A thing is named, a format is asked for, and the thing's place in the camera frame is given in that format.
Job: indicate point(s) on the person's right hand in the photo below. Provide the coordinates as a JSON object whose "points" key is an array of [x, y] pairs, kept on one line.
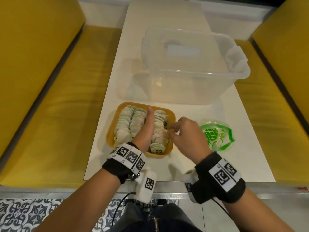
{"points": [[190, 137]]}

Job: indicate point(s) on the yellow plastic tray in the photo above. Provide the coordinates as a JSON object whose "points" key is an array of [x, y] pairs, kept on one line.
{"points": [[111, 135]]}

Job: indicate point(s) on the person's right thumb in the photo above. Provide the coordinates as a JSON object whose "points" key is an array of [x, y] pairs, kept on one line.
{"points": [[173, 135]]}

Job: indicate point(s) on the black left wristband with markers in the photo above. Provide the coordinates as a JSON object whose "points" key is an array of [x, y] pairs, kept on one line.
{"points": [[115, 166]]}

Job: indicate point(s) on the green printed plastic wrapper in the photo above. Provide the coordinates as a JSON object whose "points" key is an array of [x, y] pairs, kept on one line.
{"points": [[217, 135]]}

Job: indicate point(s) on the clear plastic storage container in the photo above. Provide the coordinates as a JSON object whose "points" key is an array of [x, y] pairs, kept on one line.
{"points": [[193, 77]]}

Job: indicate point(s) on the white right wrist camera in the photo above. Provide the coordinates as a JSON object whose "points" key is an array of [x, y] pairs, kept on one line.
{"points": [[189, 188]]}

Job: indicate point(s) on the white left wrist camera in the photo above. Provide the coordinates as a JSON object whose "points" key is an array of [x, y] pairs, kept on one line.
{"points": [[144, 190]]}

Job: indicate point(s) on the person's dark trousers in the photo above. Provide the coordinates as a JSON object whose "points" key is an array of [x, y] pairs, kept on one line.
{"points": [[169, 215]]}

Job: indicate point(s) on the rows of tea bags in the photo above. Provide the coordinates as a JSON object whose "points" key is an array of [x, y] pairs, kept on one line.
{"points": [[125, 123]]}

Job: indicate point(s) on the yellow upholstered bench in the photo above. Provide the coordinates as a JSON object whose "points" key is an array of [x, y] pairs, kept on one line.
{"points": [[60, 106], [265, 106]]}

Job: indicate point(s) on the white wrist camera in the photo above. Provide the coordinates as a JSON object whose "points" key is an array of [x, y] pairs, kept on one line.
{"points": [[189, 188], [144, 190]]}

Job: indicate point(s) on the black right wristband with markers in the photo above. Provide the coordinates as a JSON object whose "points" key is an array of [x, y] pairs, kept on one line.
{"points": [[210, 186]]}

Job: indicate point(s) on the person's left hand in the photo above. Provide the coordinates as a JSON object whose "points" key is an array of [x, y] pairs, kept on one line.
{"points": [[146, 132]]}

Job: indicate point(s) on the person's left forearm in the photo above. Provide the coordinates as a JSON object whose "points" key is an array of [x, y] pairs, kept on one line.
{"points": [[84, 205]]}

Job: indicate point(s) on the person's left thumb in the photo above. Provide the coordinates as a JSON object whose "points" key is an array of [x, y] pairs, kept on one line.
{"points": [[150, 115]]}

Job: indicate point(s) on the black wristband with markers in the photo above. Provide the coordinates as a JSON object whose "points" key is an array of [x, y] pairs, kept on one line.
{"points": [[210, 186], [115, 166]]}

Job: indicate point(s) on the person's right forearm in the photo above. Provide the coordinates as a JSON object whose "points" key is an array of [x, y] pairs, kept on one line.
{"points": [[253, 215]]}

